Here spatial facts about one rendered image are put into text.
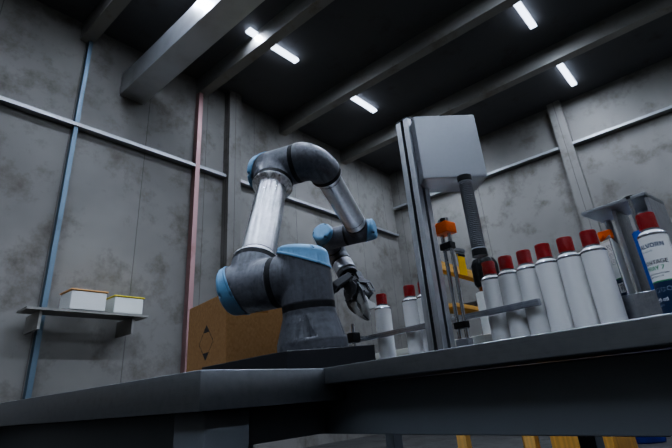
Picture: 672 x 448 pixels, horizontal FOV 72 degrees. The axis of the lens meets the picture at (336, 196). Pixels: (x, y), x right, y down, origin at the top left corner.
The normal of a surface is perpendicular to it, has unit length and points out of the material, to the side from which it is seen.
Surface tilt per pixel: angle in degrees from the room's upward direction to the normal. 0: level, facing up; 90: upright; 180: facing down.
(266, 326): 90
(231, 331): 90
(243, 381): 90
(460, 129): 90
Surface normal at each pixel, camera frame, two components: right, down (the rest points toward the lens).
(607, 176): -0.66, -0.26
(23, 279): 0.75, -0.32
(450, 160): 0.05, -0.40
